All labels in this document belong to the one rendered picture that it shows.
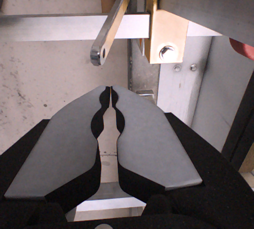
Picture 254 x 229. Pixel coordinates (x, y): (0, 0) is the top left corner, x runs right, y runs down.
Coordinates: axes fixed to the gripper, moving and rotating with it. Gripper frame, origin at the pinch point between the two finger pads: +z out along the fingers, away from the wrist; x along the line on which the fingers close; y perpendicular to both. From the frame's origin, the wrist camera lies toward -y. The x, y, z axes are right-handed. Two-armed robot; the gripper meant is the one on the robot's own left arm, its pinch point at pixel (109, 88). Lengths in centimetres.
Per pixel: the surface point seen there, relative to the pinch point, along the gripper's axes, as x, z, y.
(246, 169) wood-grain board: 27.6, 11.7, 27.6
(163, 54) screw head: 7.0, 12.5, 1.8
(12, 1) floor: -52, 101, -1
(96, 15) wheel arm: -1.7, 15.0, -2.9
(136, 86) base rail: 5.6, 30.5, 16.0
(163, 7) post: 6.1, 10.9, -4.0
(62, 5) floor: -27, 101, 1
